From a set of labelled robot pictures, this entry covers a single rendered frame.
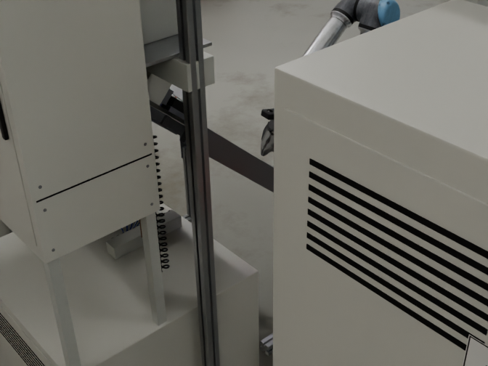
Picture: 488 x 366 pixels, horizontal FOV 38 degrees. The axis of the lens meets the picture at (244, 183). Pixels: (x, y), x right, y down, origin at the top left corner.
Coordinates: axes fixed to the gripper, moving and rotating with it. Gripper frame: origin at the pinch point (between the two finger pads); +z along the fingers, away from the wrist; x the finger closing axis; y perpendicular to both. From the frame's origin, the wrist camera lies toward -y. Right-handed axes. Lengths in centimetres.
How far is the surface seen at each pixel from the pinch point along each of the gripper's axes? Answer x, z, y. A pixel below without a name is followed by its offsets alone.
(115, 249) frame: -4, 50, -43
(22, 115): -38, 21, -116
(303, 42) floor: 193, -94, 209
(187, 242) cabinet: -12.0, 38.0, -24.5
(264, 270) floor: 16, 43, 61
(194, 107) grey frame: -42, 1, -80
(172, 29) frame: -28, -13, -86
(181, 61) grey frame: -39, -6, -88
